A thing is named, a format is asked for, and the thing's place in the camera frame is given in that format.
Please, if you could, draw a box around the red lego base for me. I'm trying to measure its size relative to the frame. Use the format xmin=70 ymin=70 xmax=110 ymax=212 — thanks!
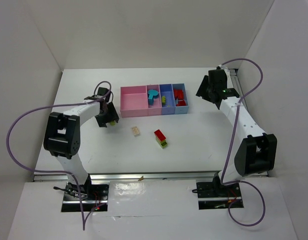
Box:
xmin=173 ymin=89 xmax=179 ymax=100

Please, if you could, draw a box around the beige lego brick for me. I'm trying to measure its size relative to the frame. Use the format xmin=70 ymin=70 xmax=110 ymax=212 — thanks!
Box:
xmin=131 ymin=126 xmax=140 ymax=137

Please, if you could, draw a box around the lime green lego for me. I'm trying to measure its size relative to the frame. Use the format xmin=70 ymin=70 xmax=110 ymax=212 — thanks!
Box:
xmin=156 ymin=138 xmax=168 ymax=149
xmin=161 ymin=96 xmax=166 ymax=106

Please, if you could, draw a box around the teal lego base brick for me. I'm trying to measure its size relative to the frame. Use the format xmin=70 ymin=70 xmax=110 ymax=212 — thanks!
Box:
xmin=148 ymin=98 xmax=154 ymax=106

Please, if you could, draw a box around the teal curved lego brick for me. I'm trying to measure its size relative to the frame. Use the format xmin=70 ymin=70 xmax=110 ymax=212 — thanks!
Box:
xmin=148 ymin=89 xmax=159 ymax=99

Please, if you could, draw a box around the red curved lego brick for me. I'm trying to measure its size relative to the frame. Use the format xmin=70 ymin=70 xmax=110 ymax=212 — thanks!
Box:
xmin=154 ymin=129 xmax=166 ymax=142

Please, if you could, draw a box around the red curved lego top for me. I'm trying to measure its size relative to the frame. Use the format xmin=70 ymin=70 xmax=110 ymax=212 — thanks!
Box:
xmin=176 ymin=100 xmax=187 ymax=107

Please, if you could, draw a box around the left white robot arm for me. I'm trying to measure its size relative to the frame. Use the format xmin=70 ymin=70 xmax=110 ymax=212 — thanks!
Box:
xmin=43 ymin=87 xmax=119 ymax=195

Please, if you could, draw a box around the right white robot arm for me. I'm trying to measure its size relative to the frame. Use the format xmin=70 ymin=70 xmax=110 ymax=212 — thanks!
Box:
xmin=196 ymin=67 xmax=278 ymax=197

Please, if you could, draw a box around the light blue bin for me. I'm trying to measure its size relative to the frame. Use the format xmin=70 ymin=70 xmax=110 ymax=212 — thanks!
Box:
xmin=172 ymin=83 xmax=189 ymax=114

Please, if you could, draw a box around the large pink bin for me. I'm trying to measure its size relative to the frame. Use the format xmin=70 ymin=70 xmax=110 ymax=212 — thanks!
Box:
xmin=120 ymin=85 xmax=148 ymax=118

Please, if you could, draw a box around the periwinkle blue bin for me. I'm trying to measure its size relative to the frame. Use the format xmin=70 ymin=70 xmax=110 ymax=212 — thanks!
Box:
xmin=159 ymin=84 xmax=176 ymax=115

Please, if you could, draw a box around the small pink bin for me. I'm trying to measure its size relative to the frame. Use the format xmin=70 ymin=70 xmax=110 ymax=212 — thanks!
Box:
xmin=146 ymin=84 xmax=162 ymax=116

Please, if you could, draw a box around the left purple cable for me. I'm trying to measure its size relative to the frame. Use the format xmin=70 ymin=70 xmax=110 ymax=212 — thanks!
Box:
xmin=5 ymin=80 xmax=112 ymax=231

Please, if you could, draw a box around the purple cable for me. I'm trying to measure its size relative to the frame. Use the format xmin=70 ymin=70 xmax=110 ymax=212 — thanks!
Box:
xmin=5 ymin=80 xmax=112 ymax=231
xmin=217 ymin=58 xmax=267 ymax=227

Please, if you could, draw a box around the aluminium rail right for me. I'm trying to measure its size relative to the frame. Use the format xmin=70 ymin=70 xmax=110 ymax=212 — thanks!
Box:
xmin=229 ymin=68 xmax=244 ymax=97

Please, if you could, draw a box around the aluminium rail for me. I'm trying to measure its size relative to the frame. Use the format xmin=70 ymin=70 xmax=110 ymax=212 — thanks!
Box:
xmin=229 ymin=68 xmax=244 ymax=97
xmin=32 ymin=170 xmax=269 ymax=183

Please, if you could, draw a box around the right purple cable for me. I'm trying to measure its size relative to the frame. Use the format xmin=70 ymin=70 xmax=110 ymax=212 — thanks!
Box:
xmin=217 ymin=58 xmax=267 ymax=227

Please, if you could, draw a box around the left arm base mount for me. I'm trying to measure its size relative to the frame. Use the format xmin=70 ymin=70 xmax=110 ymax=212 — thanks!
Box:
xmin=53 ymin=183 xmax=109 ymax=213

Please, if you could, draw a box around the aluminium rail front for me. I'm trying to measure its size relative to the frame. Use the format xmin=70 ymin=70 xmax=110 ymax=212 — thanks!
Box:
xmin=32 ymin=170 xmax=269 ymax=183

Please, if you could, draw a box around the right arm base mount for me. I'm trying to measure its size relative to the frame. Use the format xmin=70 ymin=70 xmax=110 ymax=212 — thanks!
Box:
xmin=192 ymin=182 xmax=244 ymax=210

